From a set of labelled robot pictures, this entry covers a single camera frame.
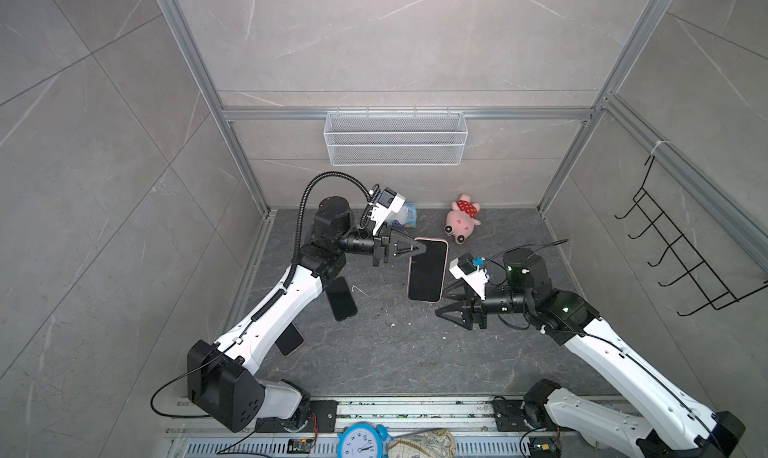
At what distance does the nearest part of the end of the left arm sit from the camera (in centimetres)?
56

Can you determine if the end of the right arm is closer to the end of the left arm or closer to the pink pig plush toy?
the end of the left arm

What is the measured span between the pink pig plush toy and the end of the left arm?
1.71 feet

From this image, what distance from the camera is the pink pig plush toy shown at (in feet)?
3.58
